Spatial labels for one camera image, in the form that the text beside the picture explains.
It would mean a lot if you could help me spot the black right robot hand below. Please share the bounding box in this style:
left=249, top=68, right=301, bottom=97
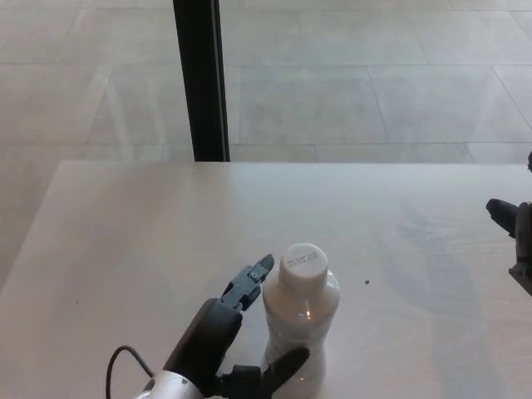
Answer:
left=485, top=149, right=532, bottom=297

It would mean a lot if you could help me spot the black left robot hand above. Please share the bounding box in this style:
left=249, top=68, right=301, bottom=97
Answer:
left=160, top=253, right=312, bottom=399

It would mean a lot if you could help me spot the white plastic bottle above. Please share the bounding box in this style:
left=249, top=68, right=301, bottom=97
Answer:
left=262, top=268, right=341, bottom=382

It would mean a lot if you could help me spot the white screw cap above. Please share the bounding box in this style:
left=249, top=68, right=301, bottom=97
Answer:
left=278, top=243, right=330, bottom=290

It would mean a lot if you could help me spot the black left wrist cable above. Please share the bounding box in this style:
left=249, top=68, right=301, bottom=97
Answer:
left=106, top=345, right=155, bottom=399

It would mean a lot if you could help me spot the black vertical window post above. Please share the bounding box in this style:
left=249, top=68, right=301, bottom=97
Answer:
left=172, top=0, right=231, bottom=162

